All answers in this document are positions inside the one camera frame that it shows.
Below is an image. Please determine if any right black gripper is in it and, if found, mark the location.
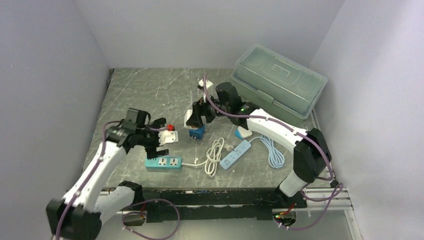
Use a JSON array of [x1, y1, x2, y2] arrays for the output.
[[186, 91, 231, 129]]

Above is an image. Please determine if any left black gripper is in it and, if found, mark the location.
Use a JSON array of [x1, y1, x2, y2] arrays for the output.
[[136, 118, 169, 158]]

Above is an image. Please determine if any blue cube adapter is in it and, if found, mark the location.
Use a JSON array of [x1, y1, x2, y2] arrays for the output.
[[188, 125, 206, 140]]

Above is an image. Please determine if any teal power strip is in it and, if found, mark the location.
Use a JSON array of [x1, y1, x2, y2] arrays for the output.
[[145, 137, 226, 178]]

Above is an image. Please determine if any light blue power strip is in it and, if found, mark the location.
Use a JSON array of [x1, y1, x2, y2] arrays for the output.
[[219, 135, 285, 170]]

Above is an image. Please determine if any white cube socket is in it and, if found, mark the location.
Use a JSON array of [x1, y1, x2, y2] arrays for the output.
[[183, 109, 193, 129]]

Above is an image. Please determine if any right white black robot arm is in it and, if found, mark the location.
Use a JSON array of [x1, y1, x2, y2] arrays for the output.
[[184, 80, 332, 208]]

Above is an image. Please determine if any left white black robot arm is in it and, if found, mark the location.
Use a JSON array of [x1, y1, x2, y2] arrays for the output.
[[46, 108, 177, 240]]

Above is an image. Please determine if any white blue charger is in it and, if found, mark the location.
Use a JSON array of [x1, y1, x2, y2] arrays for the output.
[[235, 126, 253, 140]]

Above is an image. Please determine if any green plastic toolbox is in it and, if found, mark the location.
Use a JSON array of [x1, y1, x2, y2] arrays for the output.
[[231, 43, 328, 121]]

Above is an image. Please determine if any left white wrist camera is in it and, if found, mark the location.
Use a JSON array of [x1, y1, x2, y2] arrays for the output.
[[158, 124, 179, 146]]

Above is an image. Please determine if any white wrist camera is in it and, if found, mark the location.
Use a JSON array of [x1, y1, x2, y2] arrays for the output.
[[197, 78, 214, 97], [158, 124, 179, 146]]

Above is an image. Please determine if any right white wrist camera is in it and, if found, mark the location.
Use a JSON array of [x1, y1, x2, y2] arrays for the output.
[[197, 78, 214, 97]]

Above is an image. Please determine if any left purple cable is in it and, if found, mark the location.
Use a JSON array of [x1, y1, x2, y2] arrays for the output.
[[54, 120, 181, 240]]

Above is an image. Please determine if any black base frame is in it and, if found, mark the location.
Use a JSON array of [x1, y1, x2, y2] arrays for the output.
[[123, 187, 308, 223]]

